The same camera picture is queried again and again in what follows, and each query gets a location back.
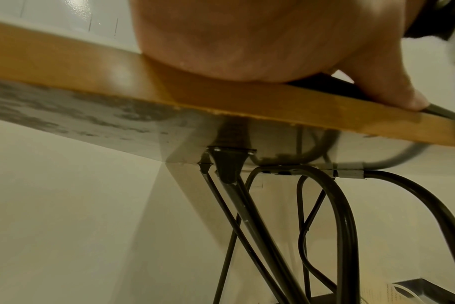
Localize black flat pad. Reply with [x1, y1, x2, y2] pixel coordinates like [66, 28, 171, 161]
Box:
[287, 70, 455, 123]

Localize wooden folding table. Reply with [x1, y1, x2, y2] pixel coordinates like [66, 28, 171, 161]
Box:
[0, 19, 455, 179]

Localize black metal table legs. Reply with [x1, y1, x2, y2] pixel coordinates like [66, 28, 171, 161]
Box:
[197, 145, 455, 304]

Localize black object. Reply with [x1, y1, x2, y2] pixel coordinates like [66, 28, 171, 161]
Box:
[403, 0, 455, 40]

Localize person's left hand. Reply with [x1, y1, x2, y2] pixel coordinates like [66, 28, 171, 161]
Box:
[131, 0, 432, 112]

